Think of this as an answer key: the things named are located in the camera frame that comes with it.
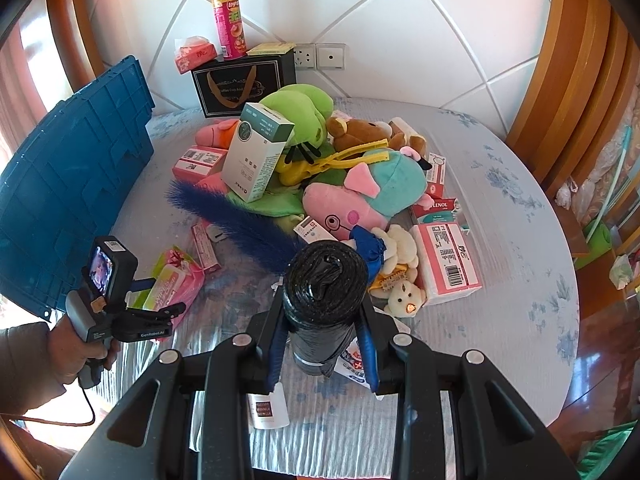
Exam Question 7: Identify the blue feather duster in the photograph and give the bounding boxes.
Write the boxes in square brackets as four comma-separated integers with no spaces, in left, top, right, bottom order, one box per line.
[167,180,301,276]

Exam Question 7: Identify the pink white barcode tissue pack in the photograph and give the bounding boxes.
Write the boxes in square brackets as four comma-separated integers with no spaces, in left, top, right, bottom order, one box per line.
[410,222,483,306]

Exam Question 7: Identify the white medicine box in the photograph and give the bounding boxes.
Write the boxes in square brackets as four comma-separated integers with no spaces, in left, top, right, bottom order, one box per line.
[294,215,341,244]

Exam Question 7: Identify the white wall socket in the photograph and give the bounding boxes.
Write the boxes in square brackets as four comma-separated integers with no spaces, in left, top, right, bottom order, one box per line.
[294,43,318,71]

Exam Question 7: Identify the person's left forearm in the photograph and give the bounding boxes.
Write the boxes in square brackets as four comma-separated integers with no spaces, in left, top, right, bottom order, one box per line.
[0,322,66,417]

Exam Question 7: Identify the long white and pink box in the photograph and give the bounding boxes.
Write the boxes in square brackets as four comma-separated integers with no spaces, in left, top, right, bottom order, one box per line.
[192,222,221,273]

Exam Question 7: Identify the red and white slim box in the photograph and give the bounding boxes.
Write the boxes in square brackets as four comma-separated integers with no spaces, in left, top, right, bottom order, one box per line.
[425,152,447,198]

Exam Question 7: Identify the white padded headboard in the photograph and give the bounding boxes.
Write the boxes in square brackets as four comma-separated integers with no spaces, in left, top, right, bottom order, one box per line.
[85,0,556,111]

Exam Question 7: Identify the blue plastic crate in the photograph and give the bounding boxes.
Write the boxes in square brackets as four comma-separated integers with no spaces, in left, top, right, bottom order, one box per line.
[0,55,155,313]

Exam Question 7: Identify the pink chips can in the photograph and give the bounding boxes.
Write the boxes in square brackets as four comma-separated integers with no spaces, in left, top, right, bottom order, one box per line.
[211,0,248,61]

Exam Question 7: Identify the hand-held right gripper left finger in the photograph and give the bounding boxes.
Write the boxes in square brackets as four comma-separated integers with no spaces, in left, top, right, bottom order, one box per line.
[57,290,291,480]

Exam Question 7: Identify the white blue tissue packet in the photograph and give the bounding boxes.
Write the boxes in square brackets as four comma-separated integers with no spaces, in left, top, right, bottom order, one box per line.
[332,337,381,391]

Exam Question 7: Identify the black garbage bag roll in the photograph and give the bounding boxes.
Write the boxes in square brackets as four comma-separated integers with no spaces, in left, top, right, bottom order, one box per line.
[281,241,368,378]

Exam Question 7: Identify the small white bear keychain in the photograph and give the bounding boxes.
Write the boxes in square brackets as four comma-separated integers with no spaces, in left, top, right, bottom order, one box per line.
[387,280,427,318]

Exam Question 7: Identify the person's left hand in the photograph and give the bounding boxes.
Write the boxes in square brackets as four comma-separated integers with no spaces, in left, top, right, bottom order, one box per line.
[49,317,121,387]

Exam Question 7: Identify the pink pig plush teal hat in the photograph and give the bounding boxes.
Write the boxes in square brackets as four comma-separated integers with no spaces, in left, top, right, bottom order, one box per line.
[302,150,435,241]

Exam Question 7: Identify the pink and orange pig plush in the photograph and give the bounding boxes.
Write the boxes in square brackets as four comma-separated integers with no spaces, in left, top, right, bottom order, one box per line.
[194,119,241,150]

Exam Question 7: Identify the yellow plastic clip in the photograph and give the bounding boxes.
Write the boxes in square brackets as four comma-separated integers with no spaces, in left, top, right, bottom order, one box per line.
[277,137,418,186]

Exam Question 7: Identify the black cable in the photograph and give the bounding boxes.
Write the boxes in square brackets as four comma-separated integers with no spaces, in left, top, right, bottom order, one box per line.
[20,382,97,426]

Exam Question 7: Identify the white and green carton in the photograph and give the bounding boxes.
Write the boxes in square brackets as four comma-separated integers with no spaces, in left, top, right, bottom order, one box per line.
[221,102,296,203]

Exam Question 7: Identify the light green hoop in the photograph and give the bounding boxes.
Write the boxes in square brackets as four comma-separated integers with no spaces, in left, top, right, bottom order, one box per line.
[585,127,632,241]

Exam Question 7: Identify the red and teal medicine box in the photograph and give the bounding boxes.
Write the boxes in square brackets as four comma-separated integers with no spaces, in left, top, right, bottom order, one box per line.
[410,199,468,233]

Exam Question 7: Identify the green frog plush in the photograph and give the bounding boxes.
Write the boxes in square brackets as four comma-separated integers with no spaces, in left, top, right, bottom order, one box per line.
[227,84,335,231]

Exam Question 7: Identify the green rolled mat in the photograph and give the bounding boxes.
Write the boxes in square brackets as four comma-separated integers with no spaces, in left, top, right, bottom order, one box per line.
[575,222,613,270]

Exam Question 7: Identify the wooden bed frame post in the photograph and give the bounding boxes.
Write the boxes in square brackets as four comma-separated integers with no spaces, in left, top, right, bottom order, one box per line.
[47,0,108,96]
[505,0,640,196]

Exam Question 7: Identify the white bear plush blue bow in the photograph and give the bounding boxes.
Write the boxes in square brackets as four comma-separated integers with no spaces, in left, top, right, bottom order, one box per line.
[350,224,420,286]

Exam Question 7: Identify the yellow flat box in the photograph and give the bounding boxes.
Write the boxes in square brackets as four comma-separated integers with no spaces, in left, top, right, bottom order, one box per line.
[246,41,293,57]

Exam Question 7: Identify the pink curtain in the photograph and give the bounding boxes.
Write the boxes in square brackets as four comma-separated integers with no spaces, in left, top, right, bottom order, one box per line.
[0,0,76,161]

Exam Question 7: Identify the pink barcode box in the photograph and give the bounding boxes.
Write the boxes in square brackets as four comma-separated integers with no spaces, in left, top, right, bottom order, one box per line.
[173,145,224,179]

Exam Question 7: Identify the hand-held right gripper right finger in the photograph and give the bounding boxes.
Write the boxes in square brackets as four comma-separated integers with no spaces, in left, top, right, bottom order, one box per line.
[352,292,586,480]

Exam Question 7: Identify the brown bear plush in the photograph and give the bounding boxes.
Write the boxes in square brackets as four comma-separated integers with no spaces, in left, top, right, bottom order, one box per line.
[326,116,426,161]

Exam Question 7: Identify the black gift box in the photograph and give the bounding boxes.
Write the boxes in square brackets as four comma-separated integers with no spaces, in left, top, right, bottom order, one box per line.
[190,50,297,119]

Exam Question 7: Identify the white box dark red label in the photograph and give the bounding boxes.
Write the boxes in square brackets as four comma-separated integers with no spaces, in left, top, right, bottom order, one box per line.
[247,382,290,431]

